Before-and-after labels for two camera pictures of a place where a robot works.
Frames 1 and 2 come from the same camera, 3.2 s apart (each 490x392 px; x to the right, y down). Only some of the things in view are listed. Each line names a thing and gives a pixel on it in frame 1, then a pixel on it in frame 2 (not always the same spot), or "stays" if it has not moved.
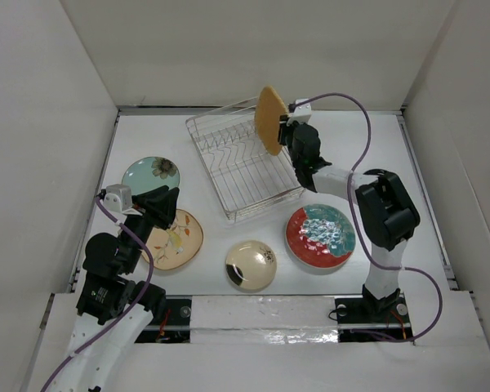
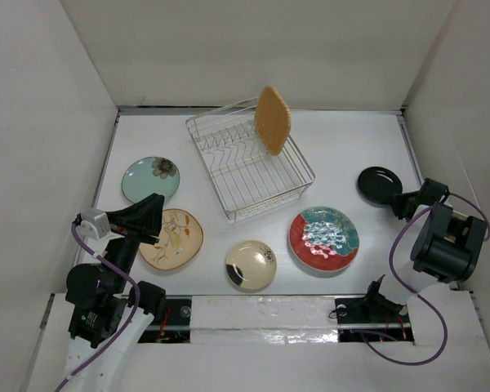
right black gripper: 284,129 -> 397,201
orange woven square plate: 269,107 stays
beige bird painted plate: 174,247 stays
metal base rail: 274,319 stays
